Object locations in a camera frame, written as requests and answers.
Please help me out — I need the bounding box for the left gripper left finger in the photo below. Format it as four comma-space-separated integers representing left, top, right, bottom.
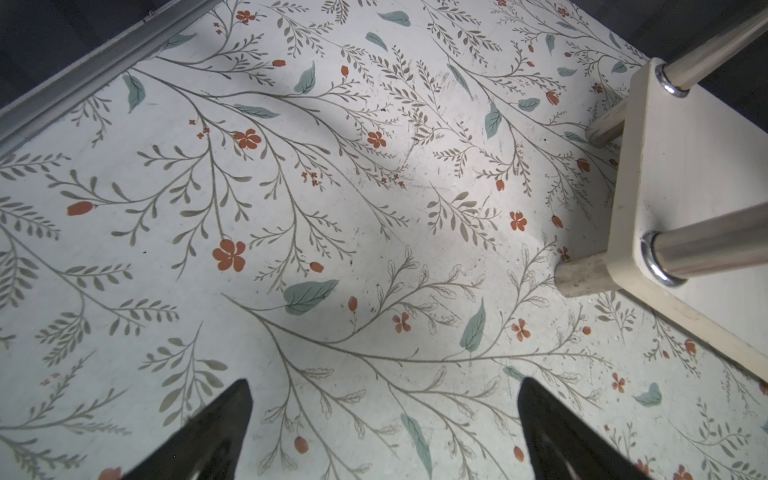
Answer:
123, 379, 253, 480

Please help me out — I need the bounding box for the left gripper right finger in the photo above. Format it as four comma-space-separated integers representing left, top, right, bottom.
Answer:
517, 377, 648, 480

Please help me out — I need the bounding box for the white two-tier shelf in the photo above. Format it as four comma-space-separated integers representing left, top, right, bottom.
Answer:
555, 8, 767, 379

